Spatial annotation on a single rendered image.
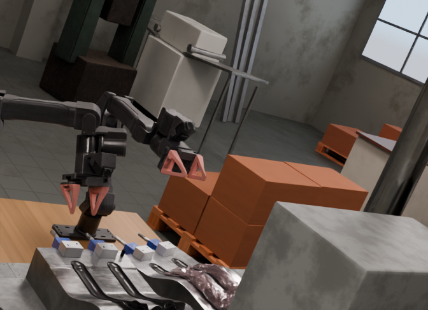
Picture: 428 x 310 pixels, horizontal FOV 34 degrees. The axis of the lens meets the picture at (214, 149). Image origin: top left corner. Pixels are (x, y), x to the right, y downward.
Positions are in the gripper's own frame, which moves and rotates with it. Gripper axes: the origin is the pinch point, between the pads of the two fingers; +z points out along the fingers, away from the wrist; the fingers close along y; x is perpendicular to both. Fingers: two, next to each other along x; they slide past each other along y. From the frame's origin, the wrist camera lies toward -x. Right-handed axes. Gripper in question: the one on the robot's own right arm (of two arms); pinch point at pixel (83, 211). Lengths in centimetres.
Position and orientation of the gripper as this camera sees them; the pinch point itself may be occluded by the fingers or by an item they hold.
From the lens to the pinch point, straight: 183.0
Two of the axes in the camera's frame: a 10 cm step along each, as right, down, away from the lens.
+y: 7.5, 1.2, 6.5
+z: -0.4, 9.9, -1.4
